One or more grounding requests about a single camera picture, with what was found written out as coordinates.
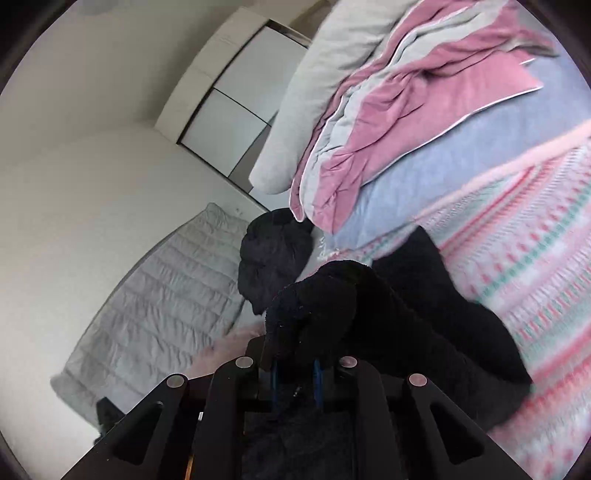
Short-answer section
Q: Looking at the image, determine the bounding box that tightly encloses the light grey pillow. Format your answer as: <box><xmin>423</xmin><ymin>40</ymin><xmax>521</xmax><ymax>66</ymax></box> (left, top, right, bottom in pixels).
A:
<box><xmin>249</xmin><ymin>0</ymin><xmax>416</xmax><ymax>195</ymax></box>

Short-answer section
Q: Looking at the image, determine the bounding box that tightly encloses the pale blue folded duvet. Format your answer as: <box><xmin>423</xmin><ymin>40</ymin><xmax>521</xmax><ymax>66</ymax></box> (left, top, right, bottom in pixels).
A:
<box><xmin>325</xmin><ymin>48</ymin><xmax>590</xmax><ymax>250</ymax></box>

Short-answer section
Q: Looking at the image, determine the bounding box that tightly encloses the black quilted fleece coat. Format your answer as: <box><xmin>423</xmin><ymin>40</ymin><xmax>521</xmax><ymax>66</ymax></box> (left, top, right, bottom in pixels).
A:
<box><xmin>242</xmin><ymin>228</ymin><xmax>533</xmax><ymax>479</ymax></box>

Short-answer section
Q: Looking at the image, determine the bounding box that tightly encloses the dark navy puffer jacket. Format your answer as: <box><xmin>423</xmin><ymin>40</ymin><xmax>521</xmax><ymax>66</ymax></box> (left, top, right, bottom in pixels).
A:
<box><xmin>238</xmin><ymin>208</ymin><xmax>314</xmax><ymax>315</ymax></box>

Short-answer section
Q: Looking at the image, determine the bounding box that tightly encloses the pink velvet blanket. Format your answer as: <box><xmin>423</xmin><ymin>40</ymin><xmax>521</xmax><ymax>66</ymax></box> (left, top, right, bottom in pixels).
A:
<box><xmin>290</xmin><ymin>1</ymin><xmax>555</xmax><ymax>233</ymax></box>

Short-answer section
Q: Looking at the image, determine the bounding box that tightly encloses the patterned striped bed sheet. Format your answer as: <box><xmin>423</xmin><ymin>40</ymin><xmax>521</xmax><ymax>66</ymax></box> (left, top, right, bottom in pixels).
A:
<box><xmin>317</xmin><ymin>119</ymin><xmax>591</xmax><ymax>480</ymax></box>

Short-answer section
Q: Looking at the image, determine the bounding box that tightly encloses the pink floral pillow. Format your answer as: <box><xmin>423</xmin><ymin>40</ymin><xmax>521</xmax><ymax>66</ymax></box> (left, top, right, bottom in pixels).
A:
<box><xmin>184</xmin><ymin>321</ymin><xmax>266</xmax><ymax>379</ymax></box>

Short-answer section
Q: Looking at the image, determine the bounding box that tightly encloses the white sliding door wardrobe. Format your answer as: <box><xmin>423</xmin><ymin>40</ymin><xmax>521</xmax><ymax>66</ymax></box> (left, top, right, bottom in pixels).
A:
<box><xmin>154</xmin><ymin>7</ymin><xmax>310</xmax><ymax>203</ymax></box>

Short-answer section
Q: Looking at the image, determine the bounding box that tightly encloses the grey quilted headboard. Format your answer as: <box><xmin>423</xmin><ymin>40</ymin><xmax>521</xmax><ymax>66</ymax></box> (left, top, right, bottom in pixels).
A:
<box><xmin>50</xmin><ymin>203</ymin><xmax>252</xmax><ymax>427</ymax></box>

